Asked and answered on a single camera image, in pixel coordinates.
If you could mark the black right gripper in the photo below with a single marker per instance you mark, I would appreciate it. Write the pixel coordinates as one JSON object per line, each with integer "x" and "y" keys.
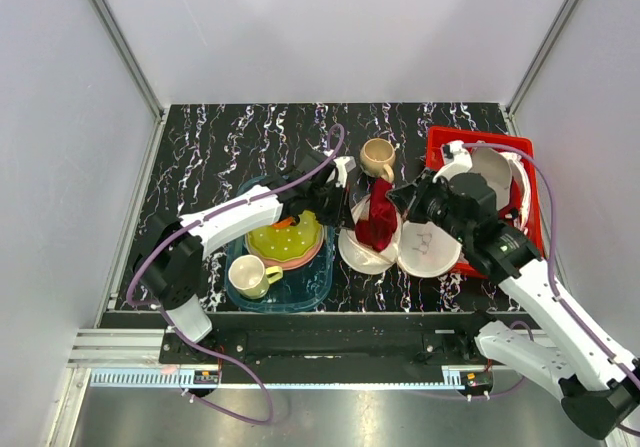
{"x": 411, "y": 196}

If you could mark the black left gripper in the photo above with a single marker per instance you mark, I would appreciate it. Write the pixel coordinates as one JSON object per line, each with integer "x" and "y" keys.
{"x": 342, "y": 216}

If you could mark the red bra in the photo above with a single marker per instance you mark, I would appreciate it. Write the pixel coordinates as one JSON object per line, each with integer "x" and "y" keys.
{"x": 377, "y": 230}

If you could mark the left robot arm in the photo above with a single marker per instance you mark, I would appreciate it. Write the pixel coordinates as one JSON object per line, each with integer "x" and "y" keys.
{"x": 177, "y": 246}

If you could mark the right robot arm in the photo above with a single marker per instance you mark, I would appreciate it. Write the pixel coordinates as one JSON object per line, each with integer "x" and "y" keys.
{"x": 595, "y": 379}

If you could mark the grey bra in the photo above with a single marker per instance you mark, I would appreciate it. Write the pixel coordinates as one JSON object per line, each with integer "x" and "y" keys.
{"x": 493, "y": 167}

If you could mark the white lace bra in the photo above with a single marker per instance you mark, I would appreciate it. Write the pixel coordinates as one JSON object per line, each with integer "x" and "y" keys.
{"x": 522, "y": 181}

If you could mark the beige ceramic mug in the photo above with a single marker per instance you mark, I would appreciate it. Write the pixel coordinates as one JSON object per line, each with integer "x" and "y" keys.
{"x": 377, "y": 158}

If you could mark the pink plate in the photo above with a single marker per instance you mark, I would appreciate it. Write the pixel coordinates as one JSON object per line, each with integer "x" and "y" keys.
{"x": 305, "y": 259}

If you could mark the orange mug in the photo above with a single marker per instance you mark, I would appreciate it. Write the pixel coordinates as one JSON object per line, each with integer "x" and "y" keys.
{"x": 283, "y": 223}

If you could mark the green polka dot bowl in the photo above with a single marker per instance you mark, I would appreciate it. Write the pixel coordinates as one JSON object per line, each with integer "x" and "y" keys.
{"x": 306, "y": 221}

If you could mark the red plastic bin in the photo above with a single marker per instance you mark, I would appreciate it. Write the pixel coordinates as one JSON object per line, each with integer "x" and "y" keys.
{"x": 435, "y": 152}

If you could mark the teal transparent plastic tub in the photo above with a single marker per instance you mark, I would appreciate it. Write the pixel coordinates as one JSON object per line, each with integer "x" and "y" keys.
{"x": 299, "y": 290}

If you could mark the cream and yellow mug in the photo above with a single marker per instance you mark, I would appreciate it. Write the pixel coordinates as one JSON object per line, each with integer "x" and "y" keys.
{"x": 252, "y": 278}

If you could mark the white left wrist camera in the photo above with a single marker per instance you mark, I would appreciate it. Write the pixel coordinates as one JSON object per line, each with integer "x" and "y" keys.
{"x": 343, "y": 166}

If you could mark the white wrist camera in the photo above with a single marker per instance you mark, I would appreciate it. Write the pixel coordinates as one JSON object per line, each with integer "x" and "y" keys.
{"x": 457, "y": 160}
{"x": 343, "y": 166}

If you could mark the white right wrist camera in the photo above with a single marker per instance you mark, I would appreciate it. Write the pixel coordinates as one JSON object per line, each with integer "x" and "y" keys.
{"x": 457, "y": 160}

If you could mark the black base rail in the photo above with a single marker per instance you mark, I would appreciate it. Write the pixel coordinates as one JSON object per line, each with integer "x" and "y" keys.
{"x": 332, "y": 348}

